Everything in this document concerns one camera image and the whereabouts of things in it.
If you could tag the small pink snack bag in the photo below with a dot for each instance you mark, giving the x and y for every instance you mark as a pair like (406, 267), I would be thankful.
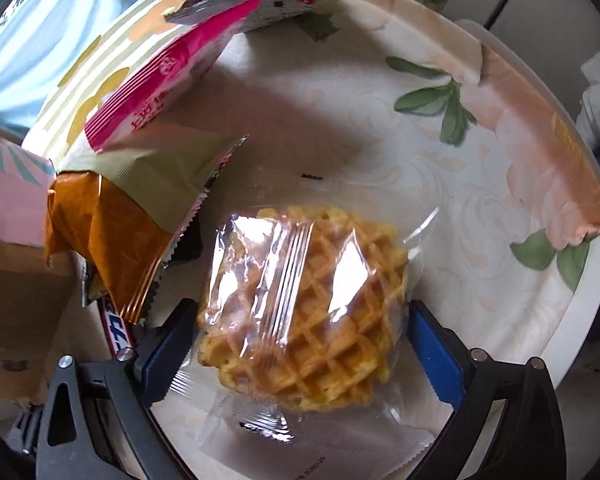
(142, 97)

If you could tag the floral tablecloth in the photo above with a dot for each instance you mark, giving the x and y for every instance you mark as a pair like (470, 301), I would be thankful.
(393, 109)

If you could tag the blue window cloth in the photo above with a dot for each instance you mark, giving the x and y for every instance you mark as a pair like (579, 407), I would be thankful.
(39, 40)

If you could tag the white round table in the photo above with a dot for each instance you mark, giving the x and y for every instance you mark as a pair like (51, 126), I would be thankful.
(570, 334)

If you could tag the dark chocolate bar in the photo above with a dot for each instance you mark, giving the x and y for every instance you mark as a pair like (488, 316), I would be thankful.
(114, 327)

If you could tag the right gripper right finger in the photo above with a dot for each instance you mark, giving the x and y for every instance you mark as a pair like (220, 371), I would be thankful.
(466, 379)

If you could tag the orange foil snack bag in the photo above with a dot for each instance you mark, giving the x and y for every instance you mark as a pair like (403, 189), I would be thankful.
(125, 207)

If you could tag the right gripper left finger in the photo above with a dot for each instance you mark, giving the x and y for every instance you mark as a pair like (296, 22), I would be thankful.
(144, 380)

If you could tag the cardboard box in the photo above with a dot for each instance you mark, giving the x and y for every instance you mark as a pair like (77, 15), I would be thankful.
(33, 290)

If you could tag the waffle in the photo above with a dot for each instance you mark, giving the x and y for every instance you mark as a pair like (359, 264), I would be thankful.
(302, 322)

